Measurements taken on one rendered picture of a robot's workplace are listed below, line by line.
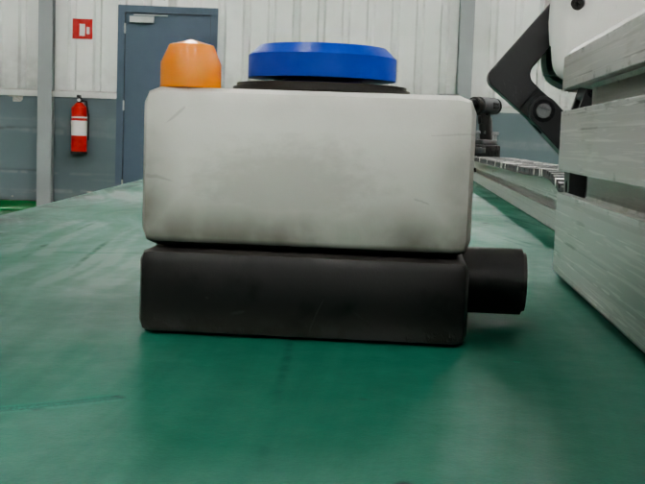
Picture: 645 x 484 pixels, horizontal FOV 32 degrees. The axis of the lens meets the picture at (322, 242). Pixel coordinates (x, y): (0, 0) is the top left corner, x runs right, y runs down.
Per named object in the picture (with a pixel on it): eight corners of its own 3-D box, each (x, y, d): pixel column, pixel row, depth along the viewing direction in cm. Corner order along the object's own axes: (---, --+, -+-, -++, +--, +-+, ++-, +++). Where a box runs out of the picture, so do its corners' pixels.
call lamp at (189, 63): (167, 88, 28) (168, 40, 28) (226, 90, 28) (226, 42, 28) (154, 85, 27) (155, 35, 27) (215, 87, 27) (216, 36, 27)
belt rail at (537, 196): (470, 179, 157) (471, 157, 157) (499, 180, 157) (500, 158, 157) (561, 235, 62) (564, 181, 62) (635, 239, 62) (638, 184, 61)
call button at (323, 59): (257, 118, 33) (259, 48, 32) (394, 123, 32) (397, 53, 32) (236, 114, 29) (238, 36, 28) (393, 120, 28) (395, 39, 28)
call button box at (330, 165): (198, 290, 35) (203, 88, 35) (509, 304, 34) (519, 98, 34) (135, 333, 27) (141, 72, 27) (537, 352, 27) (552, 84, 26)
